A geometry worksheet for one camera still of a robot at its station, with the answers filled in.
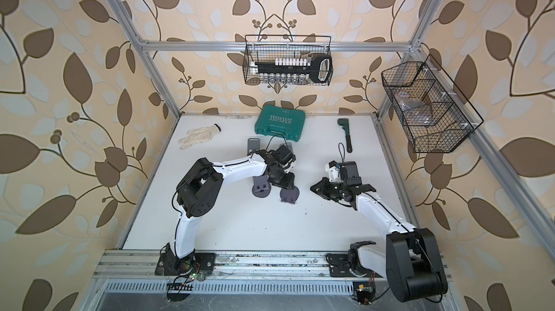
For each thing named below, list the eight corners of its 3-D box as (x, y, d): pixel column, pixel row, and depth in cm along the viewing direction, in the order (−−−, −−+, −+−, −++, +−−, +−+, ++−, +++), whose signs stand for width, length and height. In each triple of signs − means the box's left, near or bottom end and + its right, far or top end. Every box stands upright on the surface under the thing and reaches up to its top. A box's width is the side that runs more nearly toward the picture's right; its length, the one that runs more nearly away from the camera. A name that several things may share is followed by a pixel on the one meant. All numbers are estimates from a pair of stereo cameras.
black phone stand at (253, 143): (248, 155, 103) (246, 147, 98) (250, 146, 107) (248, 137, 102) (259, 155, 103) (258, 147, 98) (260, 146, 107) (259, 137, 102)
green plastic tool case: (253, 134, 113) (252, 128, 110) (264, 108, 126) (263, 102, 123) (300, 143, 110) (301, 137, 106) (307, 115, 123) (308, 109, 119)
